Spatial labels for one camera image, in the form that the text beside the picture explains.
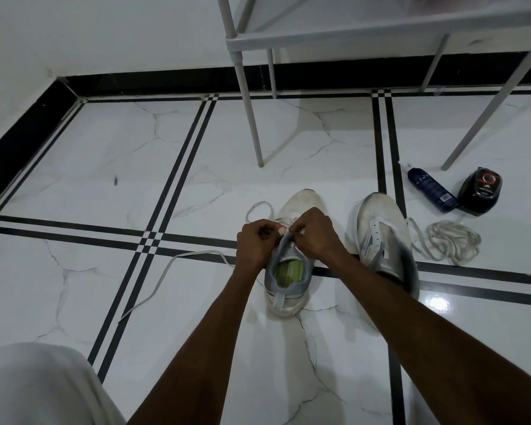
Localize person's left hand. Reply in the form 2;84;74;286
234;218;289;279

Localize person's right hand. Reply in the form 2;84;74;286
289;207;348;269

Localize white sneaker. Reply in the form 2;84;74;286
347;192;421;302
263;188;328;318

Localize white shoelace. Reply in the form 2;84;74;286
118;200;298;323
406;216;482;267

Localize person's left forearm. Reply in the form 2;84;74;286
128;267;268;425

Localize person's right forearm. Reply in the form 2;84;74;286
329;250;531;425

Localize black shoe polish container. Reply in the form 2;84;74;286
458;166;504;217

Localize grey metal shelf rack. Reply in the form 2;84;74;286
215;0;531;172

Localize dark blue spray bottle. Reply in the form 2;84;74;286
399;163;460;214

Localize white shorts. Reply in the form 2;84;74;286
0;342;127;425

